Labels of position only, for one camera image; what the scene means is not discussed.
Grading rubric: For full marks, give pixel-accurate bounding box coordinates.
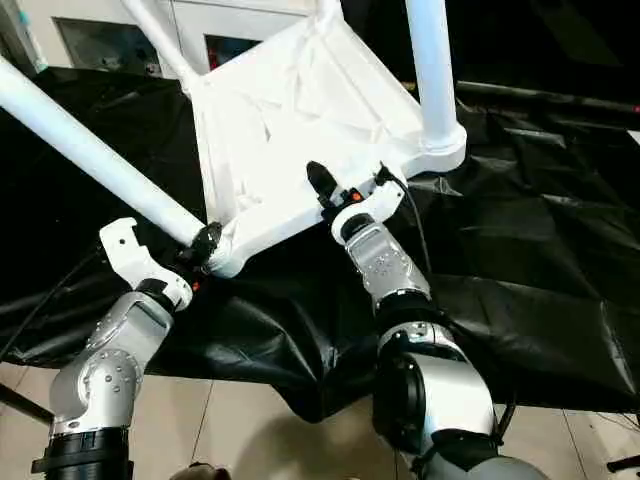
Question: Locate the white cabinet with glass doors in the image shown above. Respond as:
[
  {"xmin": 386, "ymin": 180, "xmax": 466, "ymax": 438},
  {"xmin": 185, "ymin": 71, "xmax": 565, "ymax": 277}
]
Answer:
[{"xmin": 20, "ymin": 0, "xmax": 323, "ymax": 79}]

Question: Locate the white plastic table top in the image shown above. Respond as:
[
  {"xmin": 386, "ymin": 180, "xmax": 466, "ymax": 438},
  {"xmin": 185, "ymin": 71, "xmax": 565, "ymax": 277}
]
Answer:
[{"xmin": 188, "ymin": 10, "xmax": 469, "ymax": 280}]

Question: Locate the black metal table frame leg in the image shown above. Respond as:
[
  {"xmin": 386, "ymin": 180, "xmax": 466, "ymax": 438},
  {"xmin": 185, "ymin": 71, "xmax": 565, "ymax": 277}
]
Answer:
[{"xmin": 0, "ymin": 383, "xmax": 57, "ymax": 427}]

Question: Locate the white plastic table leg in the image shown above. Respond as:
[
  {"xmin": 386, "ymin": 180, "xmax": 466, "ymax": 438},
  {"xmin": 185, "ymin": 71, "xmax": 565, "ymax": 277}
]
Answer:
[
  {"xmin": 122, "ymin": 0, "xmax": 207, "ymax": 97},
  {"xmin": 0, "ymin": 55, "xmax": 223, "ymax": 264},
  {"xmin": 403, "ymin": 0, "xmax": 469, "ymax": 174},
  {"xmin": 312, "ymin": 0, "xmax": 347, "ymax": 33}
]

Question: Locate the black plastic mat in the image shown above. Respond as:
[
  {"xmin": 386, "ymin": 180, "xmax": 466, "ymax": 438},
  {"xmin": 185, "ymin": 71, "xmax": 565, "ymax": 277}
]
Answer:
[{"xmin": 0, "ymin": 65, "xmax": 640, "ymax": 426}]

